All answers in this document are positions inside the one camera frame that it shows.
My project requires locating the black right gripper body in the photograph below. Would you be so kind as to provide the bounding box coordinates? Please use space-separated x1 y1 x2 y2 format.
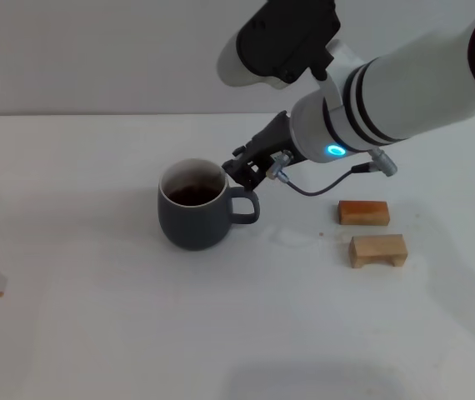
247 109 306 166

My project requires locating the grey ceramic cup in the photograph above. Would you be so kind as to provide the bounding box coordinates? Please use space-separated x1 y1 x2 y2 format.
157 157 262 253

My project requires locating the dark coffee liquid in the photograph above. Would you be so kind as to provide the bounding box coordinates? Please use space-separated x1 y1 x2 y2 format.
166 184 222 208

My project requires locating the orange wooden block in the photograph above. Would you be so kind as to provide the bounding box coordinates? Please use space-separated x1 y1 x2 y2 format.
337 200 390 227

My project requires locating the light notched wooden block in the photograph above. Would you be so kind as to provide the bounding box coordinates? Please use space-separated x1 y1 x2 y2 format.
347 233 409 269

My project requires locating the black cable with metal connectors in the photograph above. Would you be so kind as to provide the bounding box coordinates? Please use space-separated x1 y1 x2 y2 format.
265 147 399 198

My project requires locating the black white wrist camera housing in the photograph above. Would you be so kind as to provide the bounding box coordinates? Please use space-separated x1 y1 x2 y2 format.
216 0 360 90

